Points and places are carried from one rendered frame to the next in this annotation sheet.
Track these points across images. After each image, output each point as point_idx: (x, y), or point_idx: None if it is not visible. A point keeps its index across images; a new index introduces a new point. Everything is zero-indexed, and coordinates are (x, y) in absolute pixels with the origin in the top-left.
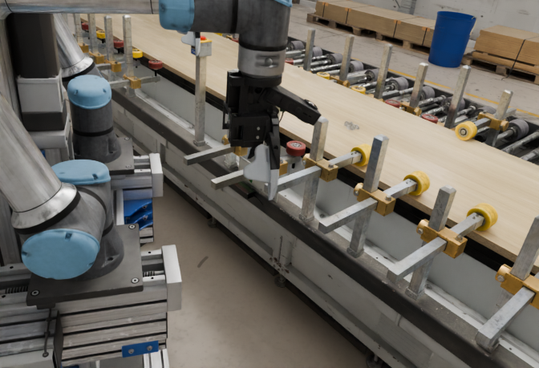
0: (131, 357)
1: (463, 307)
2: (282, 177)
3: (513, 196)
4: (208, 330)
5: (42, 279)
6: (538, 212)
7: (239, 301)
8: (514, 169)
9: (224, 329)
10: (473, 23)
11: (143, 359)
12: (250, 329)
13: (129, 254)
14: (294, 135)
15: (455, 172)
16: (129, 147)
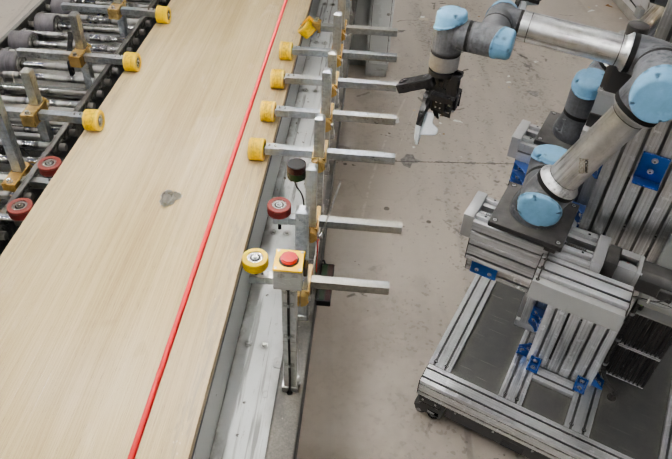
0: (477, 346)
1: (292, 134)
2: (372, 156)
3: (203, 84)
4: (368, 384)
5: None
6: (216, 72)
7: (312, 392)
8: (143, 91)
9: (353, 374)
10: None
11: (469, 332)
12: (331, 358)
13: (550, 125)
14: (251, 222)
15: (197, 113)
16: (500, 206)
